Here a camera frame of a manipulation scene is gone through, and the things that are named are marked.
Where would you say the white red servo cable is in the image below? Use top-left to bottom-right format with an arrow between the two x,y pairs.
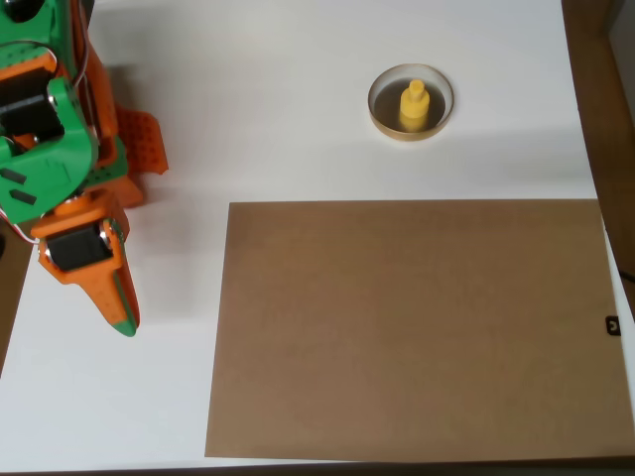
0,29 -> 100,247

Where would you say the brown cardboard mat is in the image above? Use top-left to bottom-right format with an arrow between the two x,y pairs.
203,198 -> 635,460

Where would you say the small yellow plastic piece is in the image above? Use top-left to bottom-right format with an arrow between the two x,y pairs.
399,78 -> 430,133

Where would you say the round bowl with gold rim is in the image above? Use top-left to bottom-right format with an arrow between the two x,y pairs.
367,62 -> 455,143

